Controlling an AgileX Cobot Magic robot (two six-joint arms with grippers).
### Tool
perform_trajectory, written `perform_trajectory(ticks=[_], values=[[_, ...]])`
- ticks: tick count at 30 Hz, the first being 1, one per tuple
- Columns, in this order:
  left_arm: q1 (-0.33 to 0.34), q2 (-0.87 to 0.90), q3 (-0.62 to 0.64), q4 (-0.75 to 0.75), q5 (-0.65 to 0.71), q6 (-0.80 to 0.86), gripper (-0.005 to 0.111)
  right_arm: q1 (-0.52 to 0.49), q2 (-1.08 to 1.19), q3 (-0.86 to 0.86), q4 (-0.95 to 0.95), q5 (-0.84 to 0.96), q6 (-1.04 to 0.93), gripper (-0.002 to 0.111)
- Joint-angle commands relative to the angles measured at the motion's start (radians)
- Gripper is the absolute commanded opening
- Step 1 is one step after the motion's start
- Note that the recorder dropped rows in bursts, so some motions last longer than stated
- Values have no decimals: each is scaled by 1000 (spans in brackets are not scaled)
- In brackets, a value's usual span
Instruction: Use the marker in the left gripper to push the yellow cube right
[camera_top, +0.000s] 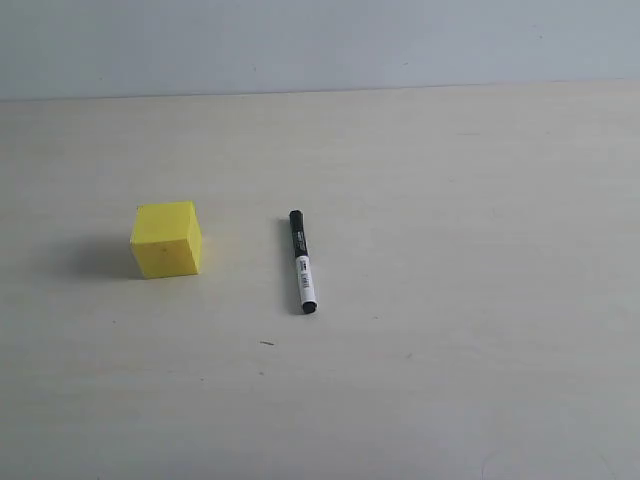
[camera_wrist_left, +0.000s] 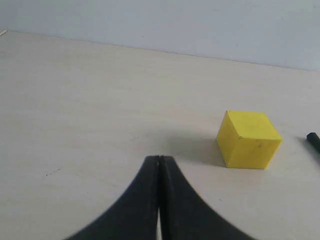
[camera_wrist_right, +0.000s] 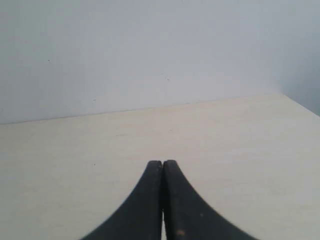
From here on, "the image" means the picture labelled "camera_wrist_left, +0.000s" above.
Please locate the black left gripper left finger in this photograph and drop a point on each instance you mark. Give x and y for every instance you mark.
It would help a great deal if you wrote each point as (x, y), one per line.
(134, 216)

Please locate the yellow foam cube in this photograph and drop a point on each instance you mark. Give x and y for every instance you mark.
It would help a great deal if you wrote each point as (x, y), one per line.
(247, 140)

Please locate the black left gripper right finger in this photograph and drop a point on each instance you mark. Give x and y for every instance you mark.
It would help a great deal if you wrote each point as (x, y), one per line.
(184, 215)

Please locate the black and white marker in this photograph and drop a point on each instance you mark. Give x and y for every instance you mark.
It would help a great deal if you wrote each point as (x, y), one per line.
(314, 140)

